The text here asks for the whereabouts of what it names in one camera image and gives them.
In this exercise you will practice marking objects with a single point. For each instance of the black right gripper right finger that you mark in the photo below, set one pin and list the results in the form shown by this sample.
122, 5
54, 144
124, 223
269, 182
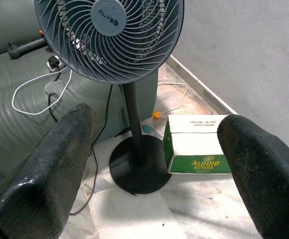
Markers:
266, 179

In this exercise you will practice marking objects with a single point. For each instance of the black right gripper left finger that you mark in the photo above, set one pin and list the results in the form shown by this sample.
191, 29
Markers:
40, 186

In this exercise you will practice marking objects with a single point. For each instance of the grey-green leather sofa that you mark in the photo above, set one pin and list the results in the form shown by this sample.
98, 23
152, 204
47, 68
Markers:
7, 119

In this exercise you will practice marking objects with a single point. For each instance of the white green cardboard carton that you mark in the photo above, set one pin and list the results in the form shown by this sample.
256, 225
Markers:
191, 142

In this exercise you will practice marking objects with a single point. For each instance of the grey tape patch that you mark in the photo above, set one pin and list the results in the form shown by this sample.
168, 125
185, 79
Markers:
52, 87

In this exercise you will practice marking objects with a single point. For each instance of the white power strip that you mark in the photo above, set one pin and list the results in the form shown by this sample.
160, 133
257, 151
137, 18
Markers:
50, 67

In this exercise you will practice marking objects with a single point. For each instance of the small blue object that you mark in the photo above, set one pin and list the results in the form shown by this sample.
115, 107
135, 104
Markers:
146, 128

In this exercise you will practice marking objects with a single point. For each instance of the black power plug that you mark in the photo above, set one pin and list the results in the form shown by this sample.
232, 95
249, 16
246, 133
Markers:
54, 61

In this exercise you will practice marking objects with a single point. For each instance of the small orange clip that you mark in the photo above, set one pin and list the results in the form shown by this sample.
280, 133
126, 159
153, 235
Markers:
156, 115

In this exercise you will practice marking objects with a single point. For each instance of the dark grey pipe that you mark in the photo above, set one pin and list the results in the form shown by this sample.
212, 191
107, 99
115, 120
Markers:
27, 46

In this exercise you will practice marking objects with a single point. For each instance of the grey standing fan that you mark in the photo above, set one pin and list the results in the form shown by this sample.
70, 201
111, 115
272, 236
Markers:
108, 16

